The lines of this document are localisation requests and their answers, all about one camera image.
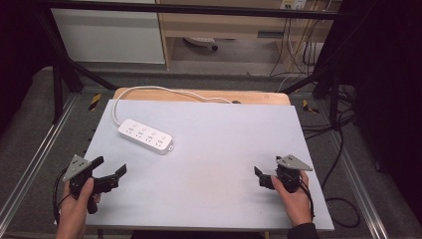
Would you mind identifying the aluminium floor rail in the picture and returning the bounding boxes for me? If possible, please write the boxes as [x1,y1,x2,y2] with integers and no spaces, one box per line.
[326,127,390,239]
[0,95,78,230]

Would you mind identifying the bundle of hanging cables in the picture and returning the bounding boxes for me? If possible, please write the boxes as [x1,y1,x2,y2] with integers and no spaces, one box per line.
[269,8,331,78]

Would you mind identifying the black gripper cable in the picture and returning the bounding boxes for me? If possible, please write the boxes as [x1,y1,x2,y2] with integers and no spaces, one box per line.
[298,178,317,221]
[52,166,73,225]

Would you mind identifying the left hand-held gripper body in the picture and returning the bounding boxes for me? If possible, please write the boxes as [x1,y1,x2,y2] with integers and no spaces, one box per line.
[62,153,120,215]

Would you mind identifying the chair base with caster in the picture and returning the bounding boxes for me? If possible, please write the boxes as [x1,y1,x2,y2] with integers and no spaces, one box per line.
[183,36,220,52]

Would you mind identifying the wooden desk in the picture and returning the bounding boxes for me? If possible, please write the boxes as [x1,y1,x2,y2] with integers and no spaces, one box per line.
[155,0,343,72]

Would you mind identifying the white cabinet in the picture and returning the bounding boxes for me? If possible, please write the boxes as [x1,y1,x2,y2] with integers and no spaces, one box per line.
[50,7,166,65]

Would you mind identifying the person's left hand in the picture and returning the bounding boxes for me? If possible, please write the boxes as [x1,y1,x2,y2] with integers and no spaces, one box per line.
[55,177,102,239]

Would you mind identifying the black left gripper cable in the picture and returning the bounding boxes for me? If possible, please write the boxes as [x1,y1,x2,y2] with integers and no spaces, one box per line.
[52,166,73,225]

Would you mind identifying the wooden table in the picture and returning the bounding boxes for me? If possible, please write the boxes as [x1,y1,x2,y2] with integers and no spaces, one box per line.
[112,87,293,107]

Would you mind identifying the black metal stand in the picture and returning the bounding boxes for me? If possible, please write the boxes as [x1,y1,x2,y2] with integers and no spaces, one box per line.
[34,9,117,124]
[282,49,352,131]

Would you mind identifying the white power strip cable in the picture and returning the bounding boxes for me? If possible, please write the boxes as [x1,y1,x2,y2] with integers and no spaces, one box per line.
[111,85,233,127]

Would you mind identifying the white power strip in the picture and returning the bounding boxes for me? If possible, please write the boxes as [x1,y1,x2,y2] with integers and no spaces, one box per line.
[117,118,175,156]

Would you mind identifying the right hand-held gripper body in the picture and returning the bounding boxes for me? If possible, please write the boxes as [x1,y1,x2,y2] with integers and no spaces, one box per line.
[258,153,314,194]

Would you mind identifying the black floor cable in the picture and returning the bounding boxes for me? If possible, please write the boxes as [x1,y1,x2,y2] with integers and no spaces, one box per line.
[302,99,362,229]

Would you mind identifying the person's right hand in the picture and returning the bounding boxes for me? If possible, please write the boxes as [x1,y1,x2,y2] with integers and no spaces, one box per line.
[270,170,314,229]

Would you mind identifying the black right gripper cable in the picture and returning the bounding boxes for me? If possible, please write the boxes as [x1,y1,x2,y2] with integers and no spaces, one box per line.
[298,178,317,221]

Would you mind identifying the wall socket panel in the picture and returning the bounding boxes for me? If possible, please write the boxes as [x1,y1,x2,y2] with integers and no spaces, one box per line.
[279,0,309,11]

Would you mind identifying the black metal frame bar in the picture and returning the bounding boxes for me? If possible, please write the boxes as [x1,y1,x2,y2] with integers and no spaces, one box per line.
[33,0,352,22]

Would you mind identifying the black curtain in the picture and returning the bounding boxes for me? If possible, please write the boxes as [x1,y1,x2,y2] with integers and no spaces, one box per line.
[326,0,422,220]
[0,0,56,133]

